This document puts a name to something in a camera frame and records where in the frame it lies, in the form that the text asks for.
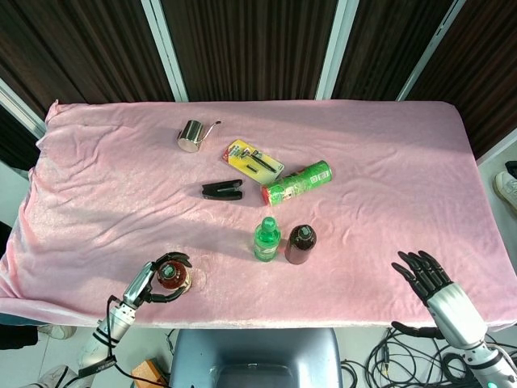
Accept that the grey robot torso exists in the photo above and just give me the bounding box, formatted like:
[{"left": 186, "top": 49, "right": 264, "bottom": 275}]
[{"left": 168, "top": 327, "right": 343, "bottom": 388}]

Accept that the stainless steel cup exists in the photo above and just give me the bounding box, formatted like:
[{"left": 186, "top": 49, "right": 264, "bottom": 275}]
[{"left": 175, "top": 119, "right": 222, "bottom": 154}]

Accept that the unlabelled dark red bottle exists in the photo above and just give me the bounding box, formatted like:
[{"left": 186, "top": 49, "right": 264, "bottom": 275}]
[{"left": 284, "top": 224, "right": 317, "bottom": 265}]

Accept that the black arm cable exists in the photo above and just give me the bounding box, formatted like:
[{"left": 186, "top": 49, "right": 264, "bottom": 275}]
[{"left": 103, "top": 294, "right": 173, "bottom": 388}]

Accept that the yellow razor blister pack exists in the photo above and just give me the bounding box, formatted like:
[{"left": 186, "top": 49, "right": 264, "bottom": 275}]
[{"left": 221, "top": 139, "right": 285, "bottom": 183}]

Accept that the green soda bottle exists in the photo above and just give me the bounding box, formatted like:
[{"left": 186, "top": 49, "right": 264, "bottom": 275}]
[{"left": 253, "top": 217, "right": 281, "bottom": 262}]

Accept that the white frame post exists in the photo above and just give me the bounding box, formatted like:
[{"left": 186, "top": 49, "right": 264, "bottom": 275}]
[
  {"left": 141, "top": 0, "right": 190, "bottom": 102},
  {"left": 0, "top": 78, "right": 48, "bottom": 138},
  {"left": 397, "top": 0, "right": 465, "bottom": 102},
  {"left": 314, "top": 0, "right": 357, "bottom": 101}
]

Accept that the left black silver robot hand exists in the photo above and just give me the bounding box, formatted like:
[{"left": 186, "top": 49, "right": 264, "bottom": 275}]
[{"left": 120, "top": 251, "right": 194, "bottom": 312}]

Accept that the white sneaker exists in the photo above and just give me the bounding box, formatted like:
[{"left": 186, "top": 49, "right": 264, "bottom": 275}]
[
  {"left": 494, "top": 171, "right": 517, "bottom": 213},
  {"left": 38, "top": 323, "right": 78, "bottom": 341}
]

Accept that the black floor cable bundle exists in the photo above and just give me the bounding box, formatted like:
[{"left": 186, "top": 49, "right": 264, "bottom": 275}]
[{"left": 338, "top": 326, "right": 517, "bottom": 388}]

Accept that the green snack canister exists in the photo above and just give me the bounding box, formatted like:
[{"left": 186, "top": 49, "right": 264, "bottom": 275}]
[{"left": 260, "top": 160, "right": 334, "bottom": 208}]

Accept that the pink plush table cloth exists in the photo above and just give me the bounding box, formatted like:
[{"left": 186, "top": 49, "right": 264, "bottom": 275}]
[{"left": 0, "top": 99, "right": 517, "bottom": 331}]

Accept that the black stapler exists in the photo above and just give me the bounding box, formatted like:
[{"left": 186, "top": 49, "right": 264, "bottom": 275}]
[{"left": 201, "top": 179, "right": 245, "bottom": 202}]

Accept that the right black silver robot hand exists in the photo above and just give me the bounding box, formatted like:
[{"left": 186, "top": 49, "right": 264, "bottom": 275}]
[{"left": 390, "top": 250, "right": 488, "bottom": 351}]

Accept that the labelled amber tea bottle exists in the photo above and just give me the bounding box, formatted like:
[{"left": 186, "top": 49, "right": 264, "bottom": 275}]
[{"left": 156, "top": 260, "right": 195, "bottom": 293}]

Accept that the brown wooden box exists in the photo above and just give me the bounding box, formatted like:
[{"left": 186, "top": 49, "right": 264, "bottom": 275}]
[{"left": 131, "top": 357, "right": 170, "bottom": 388}]

